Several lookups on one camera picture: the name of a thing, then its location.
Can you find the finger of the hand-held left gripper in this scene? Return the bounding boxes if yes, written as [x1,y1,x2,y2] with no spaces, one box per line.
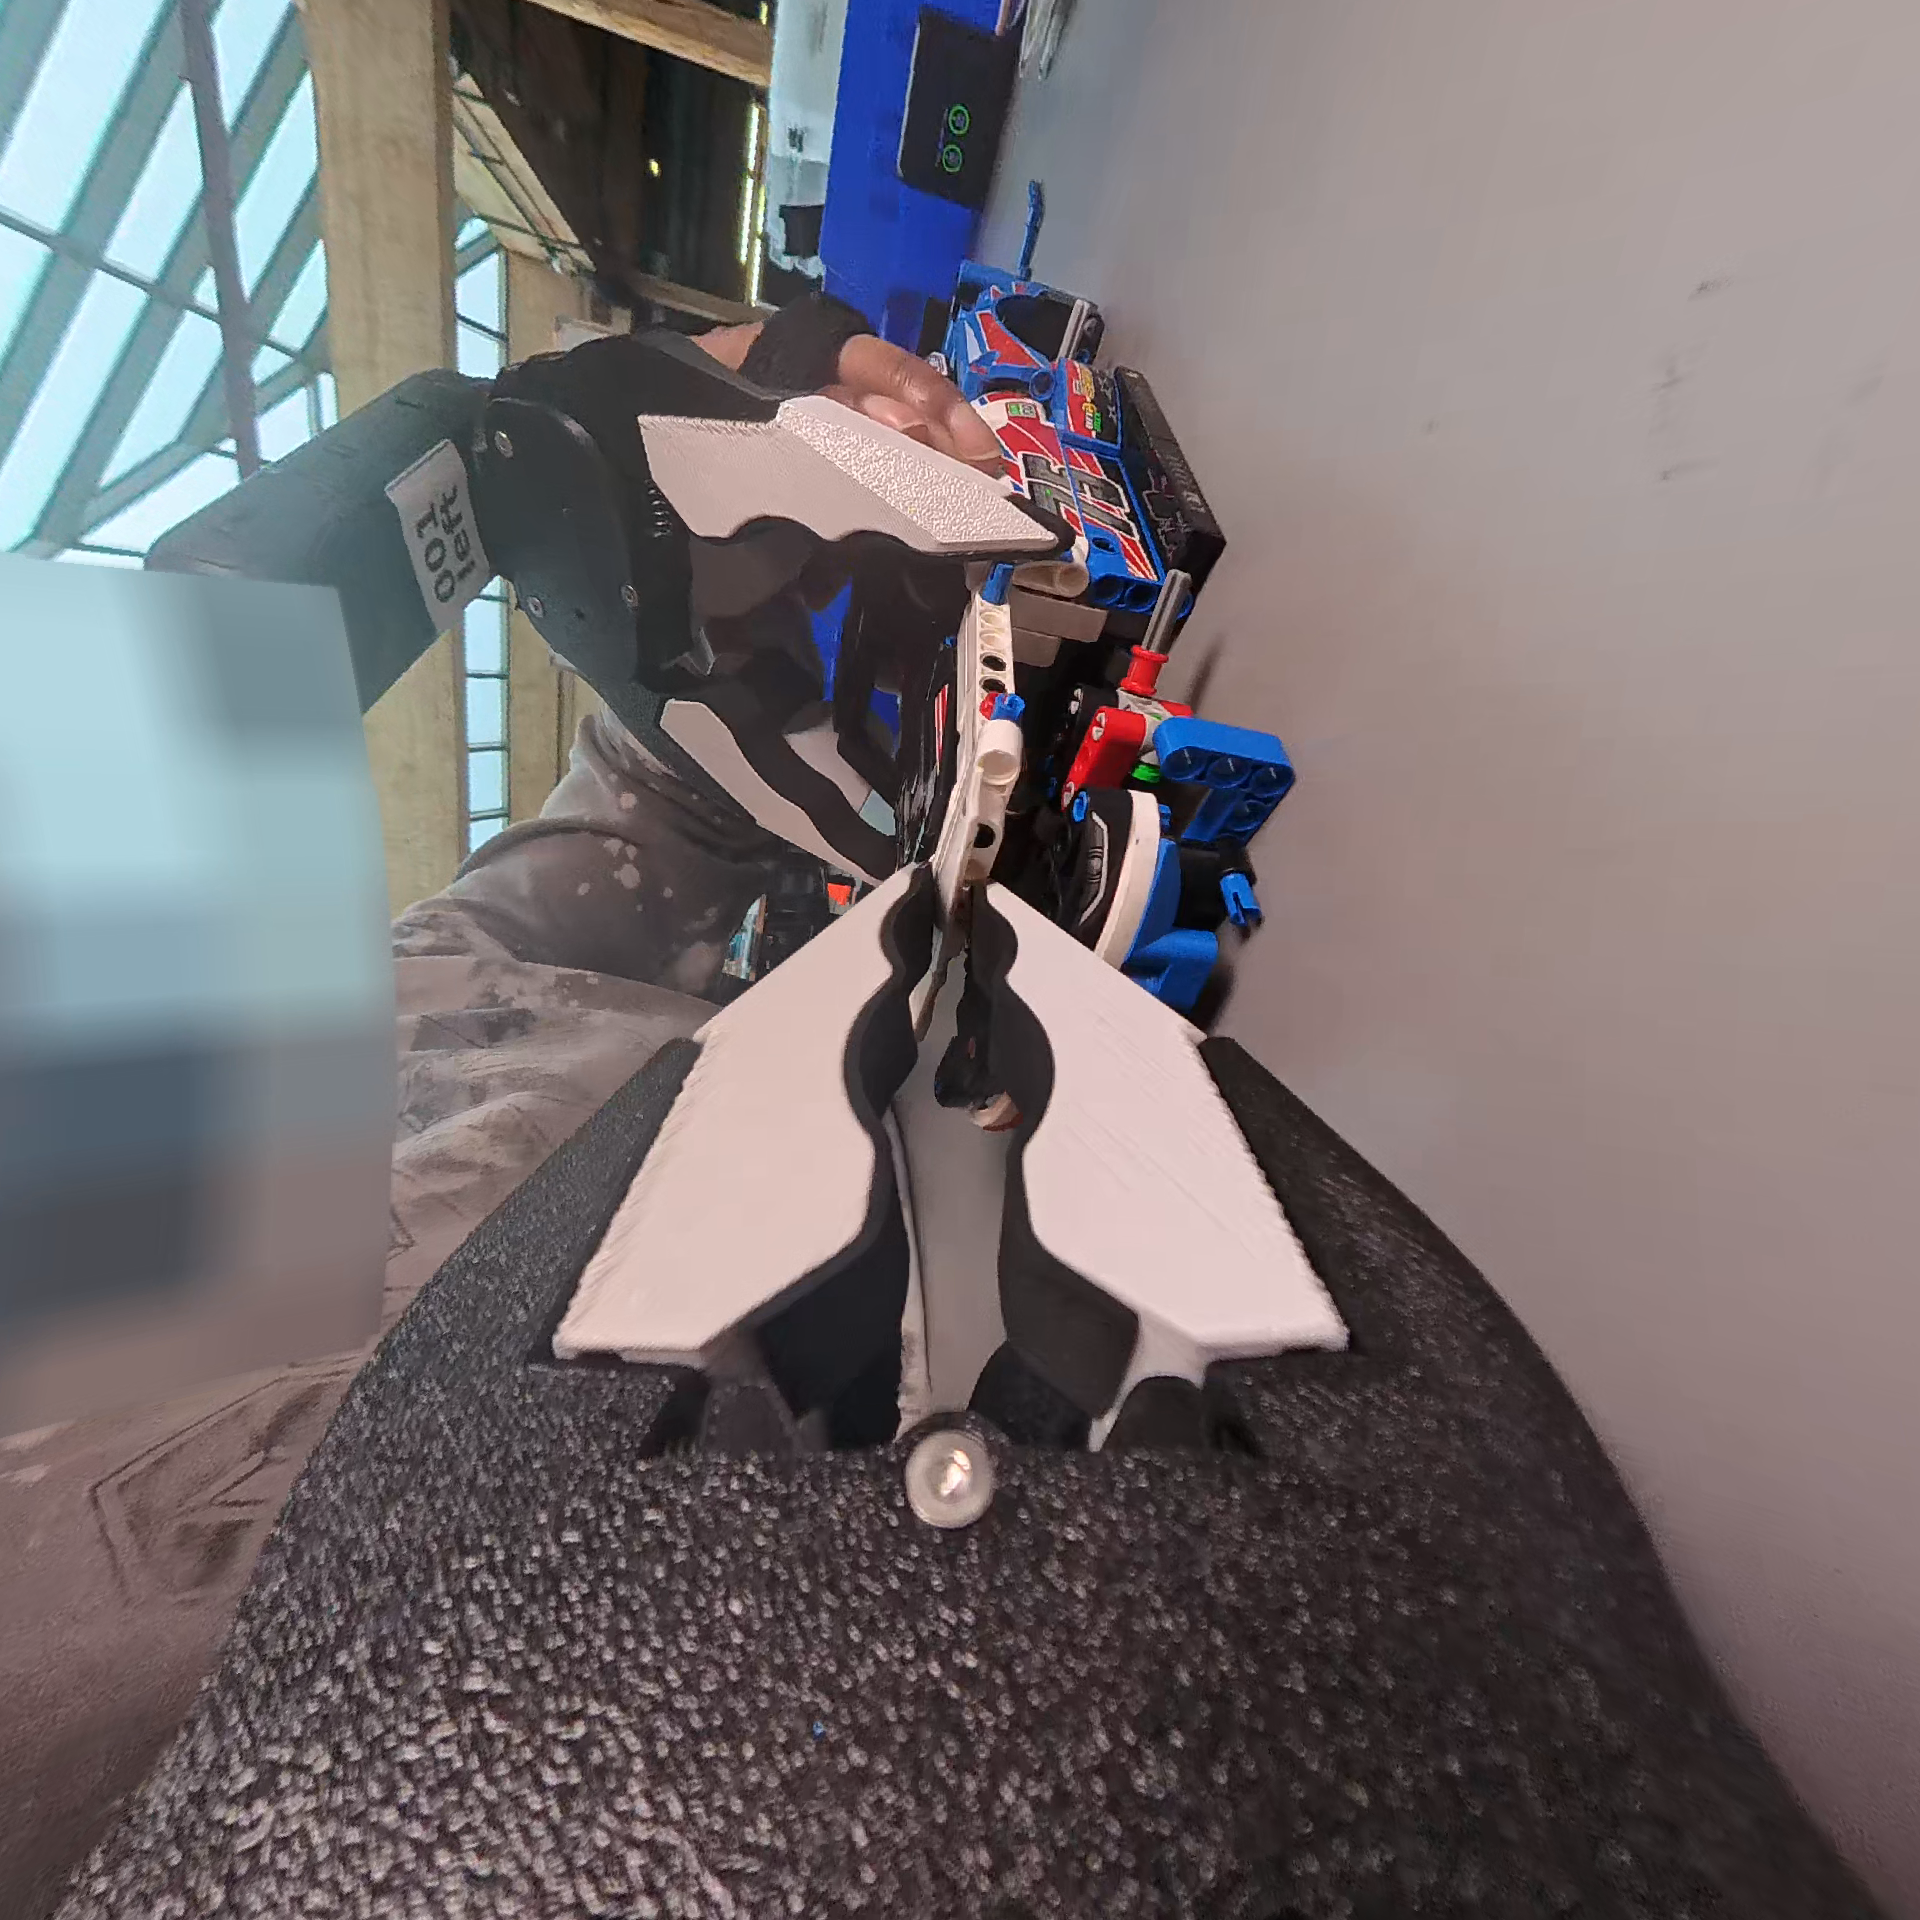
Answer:
[636,393,1105,572]
[653,694,904,887]

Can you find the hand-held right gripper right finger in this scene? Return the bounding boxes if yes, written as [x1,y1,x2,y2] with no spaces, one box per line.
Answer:
[960,887,1349,1454]

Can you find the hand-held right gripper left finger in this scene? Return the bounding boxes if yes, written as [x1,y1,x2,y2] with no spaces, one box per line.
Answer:
[550,863,940,1373]

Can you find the white perforated brick beam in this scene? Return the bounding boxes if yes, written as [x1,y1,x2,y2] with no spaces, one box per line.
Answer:
[918,563,1039,1130]

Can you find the white blue red brick car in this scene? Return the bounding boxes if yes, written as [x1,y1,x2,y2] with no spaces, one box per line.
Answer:
[885,258,1301,1011]

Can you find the person's left forearm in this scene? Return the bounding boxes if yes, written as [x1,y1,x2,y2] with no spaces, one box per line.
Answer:
[382,711,902,1307]

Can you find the person's left hand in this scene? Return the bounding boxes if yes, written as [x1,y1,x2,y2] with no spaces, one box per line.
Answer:
[702,294,1008,470]

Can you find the blue plastic box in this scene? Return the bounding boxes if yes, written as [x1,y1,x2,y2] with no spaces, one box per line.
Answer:
[815,0,1056,355]

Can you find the white packet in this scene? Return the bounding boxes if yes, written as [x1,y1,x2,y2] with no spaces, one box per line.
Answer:
[760,0,840,281]

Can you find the black device green icons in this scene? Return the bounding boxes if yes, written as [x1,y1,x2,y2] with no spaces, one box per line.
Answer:
[895,17,1024,207]

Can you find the wooden post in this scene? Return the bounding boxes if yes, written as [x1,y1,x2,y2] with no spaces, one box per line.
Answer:
[297,0,465,917]

